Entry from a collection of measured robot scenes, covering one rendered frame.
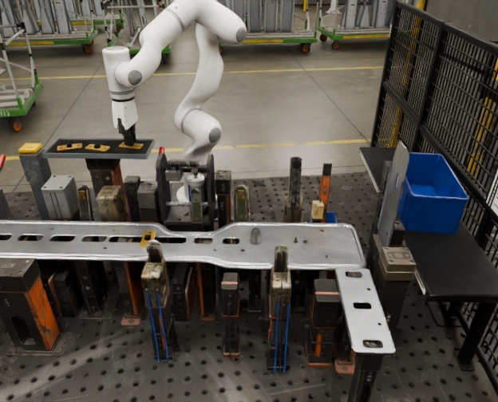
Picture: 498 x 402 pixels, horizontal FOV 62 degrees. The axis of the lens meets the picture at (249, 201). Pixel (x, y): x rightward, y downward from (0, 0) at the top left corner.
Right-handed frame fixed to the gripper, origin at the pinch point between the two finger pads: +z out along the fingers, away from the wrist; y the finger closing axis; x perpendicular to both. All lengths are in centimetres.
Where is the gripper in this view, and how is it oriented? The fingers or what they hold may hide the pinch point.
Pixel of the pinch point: (129, 138)
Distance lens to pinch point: 158.9
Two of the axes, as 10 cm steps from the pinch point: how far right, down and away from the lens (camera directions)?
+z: 0.0, 8.5, 5.3
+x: 9.8, 1.2, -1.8
